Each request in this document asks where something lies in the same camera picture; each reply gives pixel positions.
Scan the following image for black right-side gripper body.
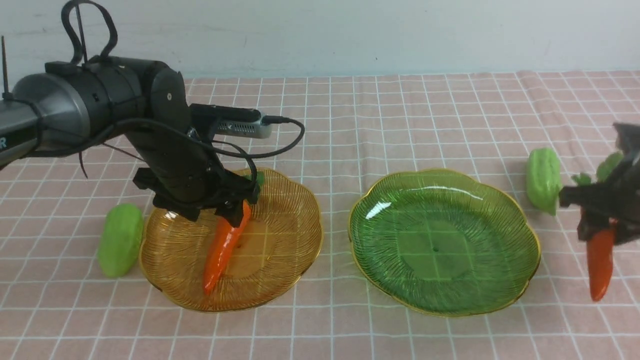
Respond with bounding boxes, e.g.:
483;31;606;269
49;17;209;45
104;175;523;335
558;122;640;246

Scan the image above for pink checkered tablecloth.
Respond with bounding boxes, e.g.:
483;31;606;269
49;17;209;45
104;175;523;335
0;71;639;360

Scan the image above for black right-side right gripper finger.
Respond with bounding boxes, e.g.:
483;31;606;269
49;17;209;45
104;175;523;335
577;210;617;243

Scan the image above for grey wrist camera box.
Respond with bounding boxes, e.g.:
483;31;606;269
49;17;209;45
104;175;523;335
189;104;272;141

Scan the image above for amber ribbed plastic plate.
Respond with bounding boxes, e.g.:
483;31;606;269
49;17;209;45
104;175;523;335
138;168;324;313

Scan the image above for green toy gourd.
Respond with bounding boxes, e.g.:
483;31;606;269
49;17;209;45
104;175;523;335
525;147;563;216
97;203;145;279

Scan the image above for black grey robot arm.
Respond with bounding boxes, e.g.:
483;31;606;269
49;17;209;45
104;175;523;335
1;55;306;225

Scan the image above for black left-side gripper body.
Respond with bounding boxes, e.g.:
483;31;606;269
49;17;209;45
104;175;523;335
125;105;235;222

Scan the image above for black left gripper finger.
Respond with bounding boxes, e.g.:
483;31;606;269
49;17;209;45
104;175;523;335
225;170;261;205
215;199;245;228

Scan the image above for black camera cable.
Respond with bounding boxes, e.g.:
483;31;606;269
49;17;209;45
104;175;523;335
20;115;306;186

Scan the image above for green ribbed plastic plate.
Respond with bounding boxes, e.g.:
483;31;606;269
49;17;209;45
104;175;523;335
348;168;542;318

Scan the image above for orange toy carrot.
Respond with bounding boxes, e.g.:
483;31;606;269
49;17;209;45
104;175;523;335
202;200;252;297
571;151;625;302

